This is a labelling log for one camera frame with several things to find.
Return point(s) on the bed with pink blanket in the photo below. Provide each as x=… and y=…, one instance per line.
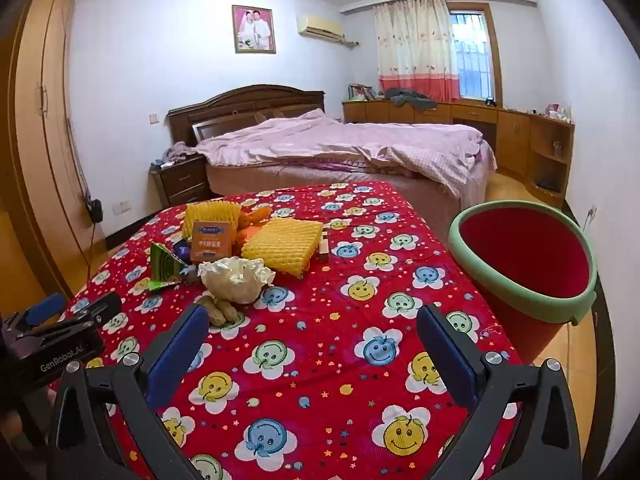
x=340, y=142

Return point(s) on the window with wooden frame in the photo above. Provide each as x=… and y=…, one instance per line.
x=470, y=55

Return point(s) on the white paper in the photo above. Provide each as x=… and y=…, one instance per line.
x=235, y=277

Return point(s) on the peanut in shell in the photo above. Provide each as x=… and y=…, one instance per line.
x=231, y=312
x=218, y=314
x=205, y=305

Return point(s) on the clothes pile on nightstand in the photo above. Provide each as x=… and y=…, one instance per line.
x=177, y=152

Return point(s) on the red bin with green rim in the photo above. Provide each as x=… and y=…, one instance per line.
x=520, y=255

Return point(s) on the bed mattress base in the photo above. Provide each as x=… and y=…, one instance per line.
x=300, y=177

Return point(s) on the low wall outlet plate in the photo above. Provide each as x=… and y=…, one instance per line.
x=121, y=206

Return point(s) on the brown wooden nightstand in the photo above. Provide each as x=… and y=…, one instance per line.
x=182, y=182

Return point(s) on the wooden wardrobe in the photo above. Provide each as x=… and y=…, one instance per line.
x=45, y=150

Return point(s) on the curved yellow foam net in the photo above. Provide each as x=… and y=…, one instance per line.
x=210, y=212

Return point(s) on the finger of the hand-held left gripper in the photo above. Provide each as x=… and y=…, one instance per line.
x=102, y=305
x=45, y=308

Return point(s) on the brown wooden headboard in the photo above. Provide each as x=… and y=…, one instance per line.
x=235, y=105

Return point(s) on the green spiral printed box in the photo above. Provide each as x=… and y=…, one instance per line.
x=167, y=267

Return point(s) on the long wooden desk cabinet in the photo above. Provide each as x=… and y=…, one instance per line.
x=510, y=135

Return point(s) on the patterned curtain with red hem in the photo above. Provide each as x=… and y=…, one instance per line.
x=415, y=45

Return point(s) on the pink items on desk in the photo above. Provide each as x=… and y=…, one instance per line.
x=555, y=112

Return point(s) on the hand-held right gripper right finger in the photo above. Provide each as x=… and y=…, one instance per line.
x=447, y=360

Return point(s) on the black bag hanging on wardrobe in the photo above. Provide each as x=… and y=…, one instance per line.
x=95, y=210

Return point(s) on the wall air conditioner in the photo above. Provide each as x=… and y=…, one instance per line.
x=320, y=25

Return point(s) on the framed wall photo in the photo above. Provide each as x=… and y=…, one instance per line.
x=254, y=29

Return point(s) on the flat yellow foam net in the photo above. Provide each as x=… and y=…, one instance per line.
x=282, y=247

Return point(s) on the red flower printed blanket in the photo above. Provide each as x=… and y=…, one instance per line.
x=320, y=340

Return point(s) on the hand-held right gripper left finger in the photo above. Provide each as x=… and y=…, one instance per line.
x=177, y=355

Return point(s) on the orange cardboard box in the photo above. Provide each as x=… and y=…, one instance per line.
x=212, y=242

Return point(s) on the dark clothes on desk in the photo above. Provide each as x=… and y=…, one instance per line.
x=407, y=96

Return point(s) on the row of books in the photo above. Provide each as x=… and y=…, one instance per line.
x=361, y=92

